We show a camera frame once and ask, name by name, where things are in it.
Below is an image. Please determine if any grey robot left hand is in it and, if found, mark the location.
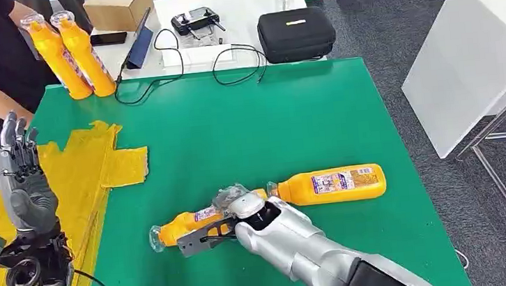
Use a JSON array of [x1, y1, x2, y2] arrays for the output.
[[0, 107, 62, 239]]

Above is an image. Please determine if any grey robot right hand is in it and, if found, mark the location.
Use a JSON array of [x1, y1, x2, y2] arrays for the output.
[[210, 181, 269, 224]]

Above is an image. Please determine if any orange drink bottle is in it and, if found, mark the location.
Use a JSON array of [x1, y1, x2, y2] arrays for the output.
[[145, 187, 274, 255], [265, 162, 388, 210], [20, 8, 95, 105], [49, 6, 118, 102]]

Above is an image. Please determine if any green table mat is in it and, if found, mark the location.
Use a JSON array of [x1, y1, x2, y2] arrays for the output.
[[27, 47, 474, 286]]

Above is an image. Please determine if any black zip case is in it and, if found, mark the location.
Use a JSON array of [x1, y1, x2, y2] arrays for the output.
[[255, 3, 339, 66]]

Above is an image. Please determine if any black smartphone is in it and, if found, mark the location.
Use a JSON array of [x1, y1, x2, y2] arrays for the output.
[[89, 31, 128, 47]]

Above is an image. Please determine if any black remote controller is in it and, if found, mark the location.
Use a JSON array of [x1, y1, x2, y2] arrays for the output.
[[169, 4, 227, 43]]

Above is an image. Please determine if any dark blue tablet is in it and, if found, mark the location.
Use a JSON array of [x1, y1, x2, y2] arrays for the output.
[[120, 6, 158, 71]]

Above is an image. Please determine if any white desk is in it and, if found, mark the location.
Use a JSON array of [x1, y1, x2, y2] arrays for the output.
[[86, 0, 327, 84]]

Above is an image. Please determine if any dark office chair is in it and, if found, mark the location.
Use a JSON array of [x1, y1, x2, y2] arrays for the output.
[[16, 0, 95, 42]]

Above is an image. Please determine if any cardboard box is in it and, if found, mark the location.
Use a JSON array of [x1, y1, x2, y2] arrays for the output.
[[82, 0, 158, 37]]

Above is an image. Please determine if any white table with metal legs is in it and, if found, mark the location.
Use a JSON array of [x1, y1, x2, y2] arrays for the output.
[[392, 0, 506, 286]]

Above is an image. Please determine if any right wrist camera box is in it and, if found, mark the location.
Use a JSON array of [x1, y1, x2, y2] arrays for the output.
[[174, 216, 241, 260]]

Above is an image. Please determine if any black loose cable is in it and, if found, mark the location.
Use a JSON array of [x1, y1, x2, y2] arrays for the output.
[[209, 40, 271, 89]]

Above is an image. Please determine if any black tablet cable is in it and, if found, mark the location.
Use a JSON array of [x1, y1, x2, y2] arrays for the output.
[[107, 27, 188, 107]]

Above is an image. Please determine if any white floor cable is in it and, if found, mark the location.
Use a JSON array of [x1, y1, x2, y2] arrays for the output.
[[454, 248, 471, 271]]

